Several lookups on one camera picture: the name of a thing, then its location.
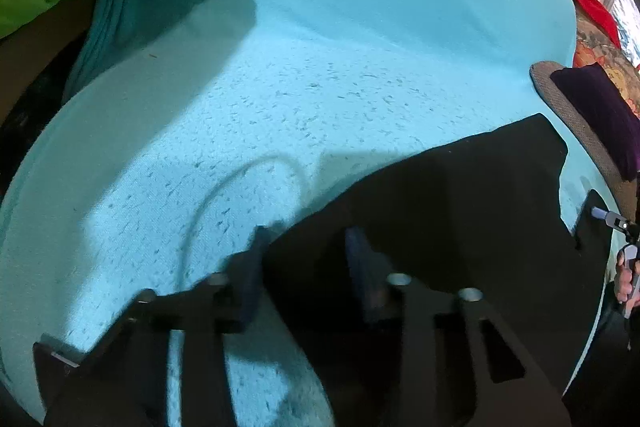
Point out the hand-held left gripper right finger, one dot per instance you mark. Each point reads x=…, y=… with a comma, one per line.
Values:
x=365, y=267

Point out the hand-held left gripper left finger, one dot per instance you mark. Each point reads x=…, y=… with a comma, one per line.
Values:
x=249, y=269

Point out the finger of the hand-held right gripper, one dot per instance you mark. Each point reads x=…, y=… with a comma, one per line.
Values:
x=607, y=218

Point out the black pants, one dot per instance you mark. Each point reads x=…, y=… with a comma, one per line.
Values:
x=450, y=207

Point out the person's right hand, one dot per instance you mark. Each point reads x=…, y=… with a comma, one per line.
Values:
x=624, y=279

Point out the person's dark clothing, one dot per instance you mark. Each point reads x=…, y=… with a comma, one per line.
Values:
x=605, y=357

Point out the grey woven cushion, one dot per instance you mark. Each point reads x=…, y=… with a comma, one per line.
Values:
x=585, y=139

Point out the dark purple cushion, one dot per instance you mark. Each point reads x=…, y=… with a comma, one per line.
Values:
x=600, y=117

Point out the floral printed blanket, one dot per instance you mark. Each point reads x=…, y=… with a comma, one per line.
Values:
x=595, y=52

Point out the red cloth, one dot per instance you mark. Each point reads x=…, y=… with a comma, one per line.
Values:
x=595, y=12

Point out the turquoise fleece blanket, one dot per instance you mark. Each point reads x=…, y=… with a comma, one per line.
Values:
x=350, y=32

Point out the brown wooden furniture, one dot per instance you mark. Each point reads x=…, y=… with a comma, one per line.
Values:
x=45, y=57

